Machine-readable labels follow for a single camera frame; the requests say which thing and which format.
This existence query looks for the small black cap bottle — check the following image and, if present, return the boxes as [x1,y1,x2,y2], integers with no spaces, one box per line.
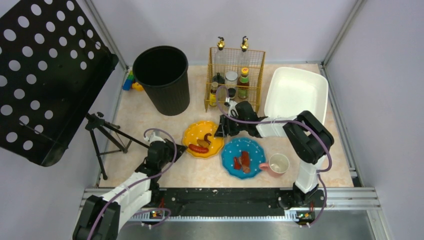
[228,87,237,100]

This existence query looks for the small yellow label bottle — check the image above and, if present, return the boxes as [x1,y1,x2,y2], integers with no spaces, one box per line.
[209,81,219,107]

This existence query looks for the blue dotted plate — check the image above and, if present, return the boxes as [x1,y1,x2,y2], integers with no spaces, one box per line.
[221,137,267,180]

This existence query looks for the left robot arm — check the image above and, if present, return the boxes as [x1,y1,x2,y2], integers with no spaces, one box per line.
[72,139,187,240]

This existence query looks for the brown food piece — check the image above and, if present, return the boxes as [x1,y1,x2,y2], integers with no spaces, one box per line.
[197,139,211,149]

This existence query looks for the black perforated stand panel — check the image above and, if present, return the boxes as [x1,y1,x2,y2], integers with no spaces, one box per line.
[0,0,118,167]

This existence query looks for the dark curved sausage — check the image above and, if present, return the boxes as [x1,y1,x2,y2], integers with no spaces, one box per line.
[203,133,212,145]

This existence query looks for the white plastic tub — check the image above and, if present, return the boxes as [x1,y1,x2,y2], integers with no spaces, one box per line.
[264,67,329,124]

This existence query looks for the black lid glass shaker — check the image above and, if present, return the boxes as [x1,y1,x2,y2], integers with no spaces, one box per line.
[212,72,225,85]

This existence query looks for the yellow dotted plate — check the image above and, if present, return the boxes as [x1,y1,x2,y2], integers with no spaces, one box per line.
[182,120,224,159]

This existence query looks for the sauce bottle yellow cap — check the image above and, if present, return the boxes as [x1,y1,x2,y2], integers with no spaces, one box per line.
[237,67,250,99]

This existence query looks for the gold wire basket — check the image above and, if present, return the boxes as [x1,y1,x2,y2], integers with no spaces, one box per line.
[204,47,266,112]

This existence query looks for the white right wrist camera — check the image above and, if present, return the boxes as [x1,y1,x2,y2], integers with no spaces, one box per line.
[224,100,238,118]

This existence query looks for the glass oil bottle brown liquid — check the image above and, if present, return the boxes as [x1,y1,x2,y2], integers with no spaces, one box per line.
[237,36,250,71]

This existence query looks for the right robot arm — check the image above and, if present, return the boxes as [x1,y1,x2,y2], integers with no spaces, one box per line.
[214,100,335,209]

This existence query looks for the colourful toy blocks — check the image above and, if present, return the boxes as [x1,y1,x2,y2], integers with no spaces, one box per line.
[122,70,144,92]

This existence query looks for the red meat pieces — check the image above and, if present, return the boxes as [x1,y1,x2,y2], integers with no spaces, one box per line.
[233,151,251,174]

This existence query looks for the red sausage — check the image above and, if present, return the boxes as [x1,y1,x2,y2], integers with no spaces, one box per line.
[188,144,209,154]

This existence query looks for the black ribbed trash bin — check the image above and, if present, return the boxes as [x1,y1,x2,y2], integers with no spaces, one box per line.
[132,45,190,116]

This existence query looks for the glass oil bottle clear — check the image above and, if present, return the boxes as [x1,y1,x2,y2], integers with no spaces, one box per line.
[213,36,227,77]

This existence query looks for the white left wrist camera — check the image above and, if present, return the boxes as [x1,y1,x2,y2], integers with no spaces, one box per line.
[144,130,166,144]

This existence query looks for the pink mug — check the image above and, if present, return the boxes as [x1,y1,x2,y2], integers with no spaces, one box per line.
[259,153,290,178]

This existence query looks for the black tripod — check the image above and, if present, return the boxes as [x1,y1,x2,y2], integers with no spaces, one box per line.
[85,112,149,180]

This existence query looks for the silver lid jar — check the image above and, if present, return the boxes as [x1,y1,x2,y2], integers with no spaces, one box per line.
[225,70,239,89]

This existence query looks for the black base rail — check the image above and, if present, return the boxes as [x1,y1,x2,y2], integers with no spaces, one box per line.
[147,187,324,217]

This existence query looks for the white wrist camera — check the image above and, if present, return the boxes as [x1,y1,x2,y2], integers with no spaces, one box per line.
[224,100,238,118]
[144,130,166,144]

